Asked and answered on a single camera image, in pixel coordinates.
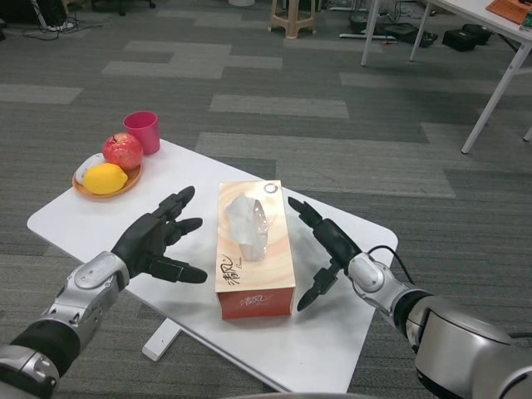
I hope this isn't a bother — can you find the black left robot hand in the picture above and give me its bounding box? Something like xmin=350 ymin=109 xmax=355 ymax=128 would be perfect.
xmin=111 ymin=185 xmax=209 ymax=284

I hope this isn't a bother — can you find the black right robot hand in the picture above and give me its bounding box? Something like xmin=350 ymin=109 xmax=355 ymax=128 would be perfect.
xmin=288 ymin=196 xmax=363 ymax=312

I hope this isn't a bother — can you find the wood-print tissue box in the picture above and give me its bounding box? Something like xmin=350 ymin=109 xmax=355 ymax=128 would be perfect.
xmin=214 ymin=180 xmax=297 ymax=321

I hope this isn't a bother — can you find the white tissue sheet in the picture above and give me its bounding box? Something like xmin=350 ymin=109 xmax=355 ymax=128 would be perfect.
xmin=226 ymin=195 xmax=269 ymax=262

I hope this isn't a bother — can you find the orange plate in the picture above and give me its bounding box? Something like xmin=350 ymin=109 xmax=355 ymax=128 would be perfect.
xmin=71 ymin=160 xmax=145 ymax=200

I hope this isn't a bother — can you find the yellow lemon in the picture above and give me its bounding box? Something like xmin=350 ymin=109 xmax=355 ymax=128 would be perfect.
xmin=82 ymin=162 xmax=129 ymax=196

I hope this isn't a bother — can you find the white rounded object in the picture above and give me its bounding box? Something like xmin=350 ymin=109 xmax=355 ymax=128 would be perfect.
xmin=75 ymin=152 xmax=105 ymax=184

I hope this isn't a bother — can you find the red apple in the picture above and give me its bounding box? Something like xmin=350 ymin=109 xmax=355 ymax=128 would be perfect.
xmin=101 ymin=132 xmax=145 ymax=172

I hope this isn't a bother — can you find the white table base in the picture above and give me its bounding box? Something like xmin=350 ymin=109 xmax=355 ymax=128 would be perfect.
xmin=141 ymin=318 xmax=182 ymax=362

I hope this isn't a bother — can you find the pink plastic cup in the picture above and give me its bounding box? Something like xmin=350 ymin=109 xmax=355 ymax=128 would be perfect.
xmin=122 ymin=111 xmax=161 ymax=156

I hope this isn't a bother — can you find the black flat case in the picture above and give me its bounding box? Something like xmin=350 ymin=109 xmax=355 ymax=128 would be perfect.
xmin=384 ymin=23 xmax=438 ymax=47

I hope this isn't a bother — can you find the beige plastic stool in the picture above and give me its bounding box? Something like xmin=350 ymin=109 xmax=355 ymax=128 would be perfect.
xmin=268 ymin=0 xmax=318 ymax=41

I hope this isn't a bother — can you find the black bag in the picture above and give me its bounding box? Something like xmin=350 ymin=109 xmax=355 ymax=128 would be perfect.
xmin=441 ymin=23 xmax=491 ymax=53

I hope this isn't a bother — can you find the long white table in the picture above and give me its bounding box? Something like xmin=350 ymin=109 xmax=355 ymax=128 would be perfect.
xmin=360 ymin=0 xmax=532 ymax=155

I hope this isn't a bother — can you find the orange tray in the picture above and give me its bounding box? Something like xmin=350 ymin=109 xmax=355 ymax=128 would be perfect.
xmin=485 ymin=0 xmax=532 ymax=26

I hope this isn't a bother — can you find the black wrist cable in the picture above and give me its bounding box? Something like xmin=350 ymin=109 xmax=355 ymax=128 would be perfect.
xmin=367 ymin=244 xmax=416 ymax=286

